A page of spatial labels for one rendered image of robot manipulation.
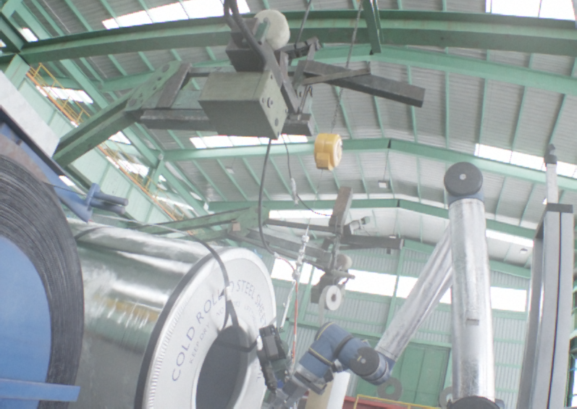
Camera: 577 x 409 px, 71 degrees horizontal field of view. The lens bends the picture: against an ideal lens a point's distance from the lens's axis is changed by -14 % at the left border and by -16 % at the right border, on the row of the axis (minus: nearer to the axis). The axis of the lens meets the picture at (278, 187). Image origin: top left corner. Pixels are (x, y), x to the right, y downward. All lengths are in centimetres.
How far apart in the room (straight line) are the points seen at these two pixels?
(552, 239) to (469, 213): 52
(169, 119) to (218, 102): 66
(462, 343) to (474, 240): 35
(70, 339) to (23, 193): 29
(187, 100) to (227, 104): 69
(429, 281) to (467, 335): 38
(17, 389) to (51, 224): 26
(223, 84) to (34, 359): 92
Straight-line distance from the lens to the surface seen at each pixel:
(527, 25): 431
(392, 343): 180
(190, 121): 192
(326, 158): 261
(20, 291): 70
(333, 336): 169
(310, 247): 313
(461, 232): 165
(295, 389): 170
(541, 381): 191
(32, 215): 69
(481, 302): 157
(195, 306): 177
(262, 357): 222
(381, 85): 177
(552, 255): 203
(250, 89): 131
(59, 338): 82
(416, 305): 182
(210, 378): 245
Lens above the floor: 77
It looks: 24 degrees up
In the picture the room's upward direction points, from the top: 16 degrees clockwise
